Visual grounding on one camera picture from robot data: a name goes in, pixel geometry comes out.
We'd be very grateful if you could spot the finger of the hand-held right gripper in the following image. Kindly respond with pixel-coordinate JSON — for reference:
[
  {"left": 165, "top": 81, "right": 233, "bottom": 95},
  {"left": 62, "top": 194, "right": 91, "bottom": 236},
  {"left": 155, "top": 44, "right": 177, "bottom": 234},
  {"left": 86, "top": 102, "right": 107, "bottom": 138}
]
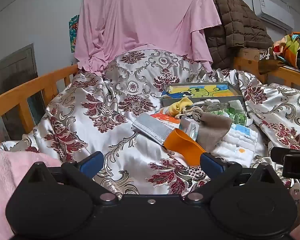
[{"left": 270, "top": 146, "right": 300, "bottom": 165}]

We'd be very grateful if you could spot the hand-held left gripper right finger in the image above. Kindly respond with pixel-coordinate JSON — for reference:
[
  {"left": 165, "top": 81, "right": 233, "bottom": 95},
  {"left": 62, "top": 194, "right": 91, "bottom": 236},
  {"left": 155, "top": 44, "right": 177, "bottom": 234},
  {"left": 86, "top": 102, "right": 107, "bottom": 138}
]
[{"left": 184, "top": 152, "right": 280, "bottom": 204}]

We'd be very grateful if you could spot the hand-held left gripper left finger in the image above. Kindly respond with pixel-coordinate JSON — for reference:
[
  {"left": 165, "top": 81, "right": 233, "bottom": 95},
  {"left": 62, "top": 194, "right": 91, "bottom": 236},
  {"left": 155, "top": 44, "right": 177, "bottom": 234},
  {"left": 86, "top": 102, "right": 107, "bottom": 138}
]
[{"left": 24, "top": 151, "right": 121, "bottom": 203}]

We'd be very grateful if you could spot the beige drawstring pouch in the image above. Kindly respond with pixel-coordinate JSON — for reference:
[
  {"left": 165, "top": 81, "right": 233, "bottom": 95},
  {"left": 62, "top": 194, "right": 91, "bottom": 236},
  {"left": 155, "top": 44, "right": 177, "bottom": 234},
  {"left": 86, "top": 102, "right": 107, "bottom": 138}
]
[{"left": 175, "top": 106, "right": 233, "bottom": 153}]

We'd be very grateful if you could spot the grey cloth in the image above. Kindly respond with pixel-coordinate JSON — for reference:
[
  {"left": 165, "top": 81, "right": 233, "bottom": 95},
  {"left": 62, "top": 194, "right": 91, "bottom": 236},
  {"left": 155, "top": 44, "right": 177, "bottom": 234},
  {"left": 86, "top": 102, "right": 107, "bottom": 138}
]
[{"left": 132, "top": 112, "right": 177, "bottom": 145}]

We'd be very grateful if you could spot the grey tray with cartoon print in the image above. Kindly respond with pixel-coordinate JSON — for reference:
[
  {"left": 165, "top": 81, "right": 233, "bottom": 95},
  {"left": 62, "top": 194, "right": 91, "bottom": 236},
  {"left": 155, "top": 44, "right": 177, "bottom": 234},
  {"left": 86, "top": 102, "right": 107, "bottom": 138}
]
[{"left": 161, "top": 82, "right": 245, "bottom": 107}]

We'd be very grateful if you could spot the orange silicone cup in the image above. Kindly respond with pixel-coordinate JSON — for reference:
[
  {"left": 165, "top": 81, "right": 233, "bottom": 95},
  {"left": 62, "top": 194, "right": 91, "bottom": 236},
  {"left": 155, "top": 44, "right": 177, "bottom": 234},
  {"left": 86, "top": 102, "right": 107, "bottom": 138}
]
[{"left": 163, "top": 128, "right": 207, "bottom": 166}]

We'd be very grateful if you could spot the white quilted cloth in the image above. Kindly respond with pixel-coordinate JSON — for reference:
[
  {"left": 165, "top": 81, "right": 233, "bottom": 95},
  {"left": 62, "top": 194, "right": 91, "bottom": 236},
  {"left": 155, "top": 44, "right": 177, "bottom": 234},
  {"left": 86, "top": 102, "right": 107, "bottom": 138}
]
[{"left": 211, "top": 124, "right": 258, "bottom": 163}]

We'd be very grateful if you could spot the floral satin blanket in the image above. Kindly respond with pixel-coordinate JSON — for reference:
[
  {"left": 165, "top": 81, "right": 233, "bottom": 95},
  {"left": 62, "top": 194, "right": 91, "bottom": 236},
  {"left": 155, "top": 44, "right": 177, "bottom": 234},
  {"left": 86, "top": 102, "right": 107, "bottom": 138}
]
[{"left": 0, "top": 50, "right": 300, "bottom": 240}]

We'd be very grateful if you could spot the yellow sock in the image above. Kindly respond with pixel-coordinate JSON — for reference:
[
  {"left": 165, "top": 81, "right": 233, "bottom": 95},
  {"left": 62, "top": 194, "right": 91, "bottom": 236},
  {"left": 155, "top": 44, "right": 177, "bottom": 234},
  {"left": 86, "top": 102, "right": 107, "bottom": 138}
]
[{"left": 170, "top": 97, "right": 194, "bottom": 117}]

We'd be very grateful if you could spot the orange cardboard box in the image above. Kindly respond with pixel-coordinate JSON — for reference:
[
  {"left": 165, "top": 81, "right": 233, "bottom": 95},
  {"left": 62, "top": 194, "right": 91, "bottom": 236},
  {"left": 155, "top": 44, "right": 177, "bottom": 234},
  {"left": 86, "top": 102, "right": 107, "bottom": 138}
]
[{"left": 150, "top": 112, "right": 182, "bottom": 125}]

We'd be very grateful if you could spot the pink fleece blanket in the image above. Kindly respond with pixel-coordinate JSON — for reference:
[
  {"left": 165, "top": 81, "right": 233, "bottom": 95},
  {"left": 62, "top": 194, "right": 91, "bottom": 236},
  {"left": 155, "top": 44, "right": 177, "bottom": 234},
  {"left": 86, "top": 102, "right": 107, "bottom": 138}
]
[{"left": 0, "top": 150, "right": 63, "bottom": 240}]

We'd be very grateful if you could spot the brown bag with white print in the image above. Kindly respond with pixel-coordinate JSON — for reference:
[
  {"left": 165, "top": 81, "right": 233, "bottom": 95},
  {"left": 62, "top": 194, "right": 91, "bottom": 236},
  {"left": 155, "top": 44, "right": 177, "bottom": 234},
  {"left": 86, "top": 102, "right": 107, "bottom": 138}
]
[{"left": 258, "top": 48, "right": 284, "bottom": 75}]

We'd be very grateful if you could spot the multicoloured cloth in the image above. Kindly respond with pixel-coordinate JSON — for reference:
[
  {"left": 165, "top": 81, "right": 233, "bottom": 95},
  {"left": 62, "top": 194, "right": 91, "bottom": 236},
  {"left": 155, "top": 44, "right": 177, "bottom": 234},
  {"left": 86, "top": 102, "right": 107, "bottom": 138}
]
[{"left": 272, "top": 32, "right": 300, "bottom": 70}]

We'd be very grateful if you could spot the grey wooden door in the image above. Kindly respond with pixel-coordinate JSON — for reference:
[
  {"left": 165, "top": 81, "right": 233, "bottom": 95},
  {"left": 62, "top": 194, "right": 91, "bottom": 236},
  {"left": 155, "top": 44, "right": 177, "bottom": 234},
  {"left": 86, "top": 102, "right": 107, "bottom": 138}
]
[{"left": 0, "top": 44, "right": 47, "bottom": 140}]

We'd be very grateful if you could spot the brown quilted jacket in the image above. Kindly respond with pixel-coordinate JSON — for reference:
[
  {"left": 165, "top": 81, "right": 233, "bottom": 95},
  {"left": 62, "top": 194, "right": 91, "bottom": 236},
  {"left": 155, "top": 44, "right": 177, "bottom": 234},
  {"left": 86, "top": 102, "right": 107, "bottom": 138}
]
[{"left": 204, "top": 0, "right": 274, "bottom": 70}]

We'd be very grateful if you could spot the white air conditioner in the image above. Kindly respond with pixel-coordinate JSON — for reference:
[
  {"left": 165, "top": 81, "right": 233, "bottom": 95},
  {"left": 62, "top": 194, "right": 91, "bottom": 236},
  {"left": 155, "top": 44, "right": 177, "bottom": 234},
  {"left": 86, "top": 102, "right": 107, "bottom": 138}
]
[{"left": 251, "top": 0, "right": 295, "bottom": 32}]

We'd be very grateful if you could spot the pink bed sheet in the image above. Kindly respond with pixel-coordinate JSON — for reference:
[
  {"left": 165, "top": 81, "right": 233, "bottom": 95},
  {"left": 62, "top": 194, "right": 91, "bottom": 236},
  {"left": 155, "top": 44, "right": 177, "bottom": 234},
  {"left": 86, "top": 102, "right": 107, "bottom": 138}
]
[{"left": 74, "top": 0, "right": 222, "bottom": 77}]

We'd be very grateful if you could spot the wooden bed side rail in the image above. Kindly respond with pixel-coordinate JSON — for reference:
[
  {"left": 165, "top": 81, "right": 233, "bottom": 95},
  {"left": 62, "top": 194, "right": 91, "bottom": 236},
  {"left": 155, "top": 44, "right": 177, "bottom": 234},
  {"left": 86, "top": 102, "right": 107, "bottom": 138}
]
[
  {"left": 0, "top": 64, "right": 79, "bottom": 155},
  {"left": 234, "top": 47, "right": 300, "bottom": 93}
]

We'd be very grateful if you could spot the teal wall poster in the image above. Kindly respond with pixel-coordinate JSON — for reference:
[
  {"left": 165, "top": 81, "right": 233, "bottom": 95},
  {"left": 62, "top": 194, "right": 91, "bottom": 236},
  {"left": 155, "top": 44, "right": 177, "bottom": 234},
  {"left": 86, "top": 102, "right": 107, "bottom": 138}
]
[{"left": 69, "top": 15, "right": 80, "bottom": 53}]

